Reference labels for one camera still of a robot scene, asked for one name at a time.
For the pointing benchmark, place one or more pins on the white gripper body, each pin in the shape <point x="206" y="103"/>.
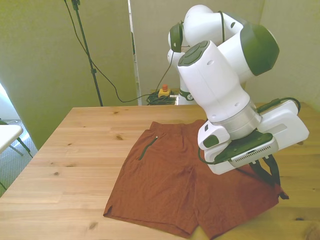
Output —
<point x="287" y="125"/>

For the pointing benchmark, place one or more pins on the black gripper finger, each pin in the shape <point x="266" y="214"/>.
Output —
<point x="262" y="173"/>
<point x="275" y="170"/>

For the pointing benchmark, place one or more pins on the rust orange shorts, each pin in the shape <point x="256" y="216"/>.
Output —
<point x="162" y="180"/>

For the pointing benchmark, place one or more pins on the yellow emergency stop button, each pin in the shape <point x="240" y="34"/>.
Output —
<point x="163" y="93"/>

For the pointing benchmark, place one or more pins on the white vertical panel strip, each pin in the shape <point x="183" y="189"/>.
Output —
<point x="136" y="75"/>

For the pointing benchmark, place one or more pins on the dark tripod pole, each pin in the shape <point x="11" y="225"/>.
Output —
<point x="93" y="70"/>

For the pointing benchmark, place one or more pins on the white folding chair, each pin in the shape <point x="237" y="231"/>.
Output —
<point x="8" y="135"/>

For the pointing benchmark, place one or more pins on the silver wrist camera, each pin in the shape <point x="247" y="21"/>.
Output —
<point x="255" y="151"/>

